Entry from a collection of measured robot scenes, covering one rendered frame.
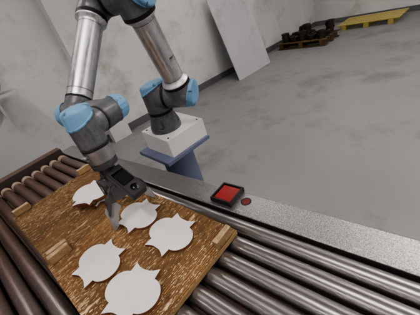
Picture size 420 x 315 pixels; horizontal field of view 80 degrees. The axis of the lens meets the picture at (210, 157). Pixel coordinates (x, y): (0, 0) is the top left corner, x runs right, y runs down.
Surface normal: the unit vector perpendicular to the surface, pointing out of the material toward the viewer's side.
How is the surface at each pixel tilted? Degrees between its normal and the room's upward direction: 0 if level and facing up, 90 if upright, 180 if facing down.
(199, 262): 0
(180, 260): 0
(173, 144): 90
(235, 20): 75
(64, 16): 90
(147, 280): 0
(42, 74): 90
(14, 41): 90
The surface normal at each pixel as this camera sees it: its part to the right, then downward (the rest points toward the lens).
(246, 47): 0.59, 0.00
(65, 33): 0.68, 0.22
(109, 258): -0.26, -0.82
